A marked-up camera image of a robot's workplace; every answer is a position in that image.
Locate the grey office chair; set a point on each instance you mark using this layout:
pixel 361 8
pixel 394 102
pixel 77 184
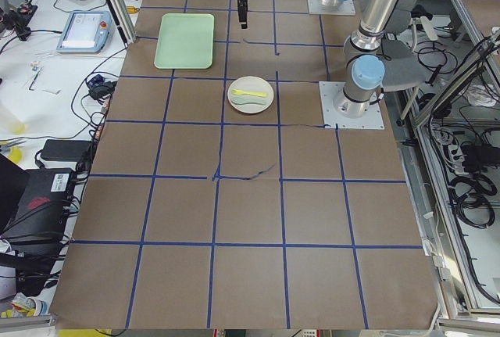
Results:
pixel 402 69

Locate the black power adapter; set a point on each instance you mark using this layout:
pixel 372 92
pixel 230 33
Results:
pixel 65 150

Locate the light green tray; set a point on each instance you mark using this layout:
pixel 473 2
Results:
pixel 185 41

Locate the yellow plastic fork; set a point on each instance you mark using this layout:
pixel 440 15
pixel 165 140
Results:
pixel 249 93

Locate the black laptop computer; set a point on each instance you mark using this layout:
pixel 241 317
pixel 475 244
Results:
pixel 35 206

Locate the teach pendant near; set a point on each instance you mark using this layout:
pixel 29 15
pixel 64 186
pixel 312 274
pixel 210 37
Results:
pixel 85 32

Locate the white round plate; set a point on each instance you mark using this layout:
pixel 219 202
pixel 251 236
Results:
pixel 251 83

